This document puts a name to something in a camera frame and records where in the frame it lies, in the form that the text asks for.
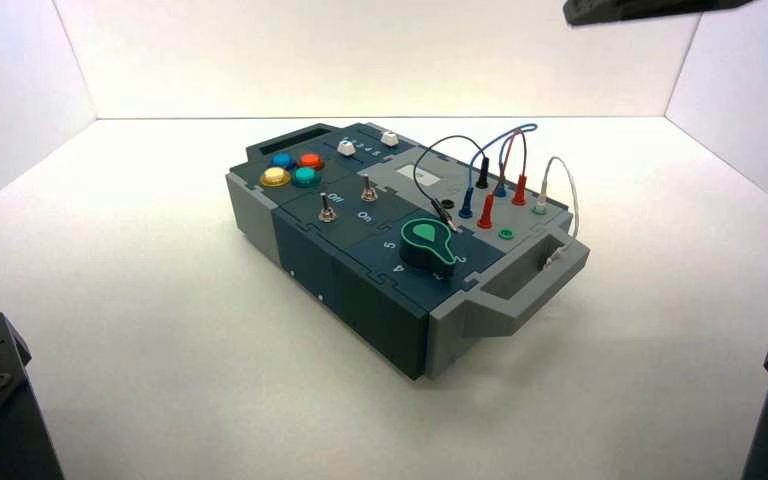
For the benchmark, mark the green teardrop rotary knob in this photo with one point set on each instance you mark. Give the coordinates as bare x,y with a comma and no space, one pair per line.
424,234

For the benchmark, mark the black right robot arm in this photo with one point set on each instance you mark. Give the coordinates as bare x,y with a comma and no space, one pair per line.
622,10

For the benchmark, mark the white slider knob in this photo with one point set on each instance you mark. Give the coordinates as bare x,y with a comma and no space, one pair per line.
390,138
345,148

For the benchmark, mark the grey and dark blue control box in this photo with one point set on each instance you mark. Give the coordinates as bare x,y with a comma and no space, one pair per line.
371,311

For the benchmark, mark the white label sticker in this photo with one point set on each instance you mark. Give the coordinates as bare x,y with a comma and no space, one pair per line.
426,179

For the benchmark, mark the black banana socket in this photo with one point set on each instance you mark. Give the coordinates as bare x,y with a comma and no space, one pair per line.
449,203

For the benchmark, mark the teal round push button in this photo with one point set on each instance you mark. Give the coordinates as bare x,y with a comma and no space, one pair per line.
306,175

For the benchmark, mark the orange round push button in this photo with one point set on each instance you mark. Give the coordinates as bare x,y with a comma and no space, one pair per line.
310,160

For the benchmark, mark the green banana socket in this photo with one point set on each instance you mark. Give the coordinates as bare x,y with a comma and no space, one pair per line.
540,211
506,234

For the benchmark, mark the yellow round push button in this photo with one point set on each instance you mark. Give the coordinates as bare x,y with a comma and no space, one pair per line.
275,175

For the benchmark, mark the blue round push button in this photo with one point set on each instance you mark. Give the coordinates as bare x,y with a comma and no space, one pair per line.
282,160

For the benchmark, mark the metal toggle switch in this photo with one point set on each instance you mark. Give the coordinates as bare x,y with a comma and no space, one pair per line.
369,194
326,213

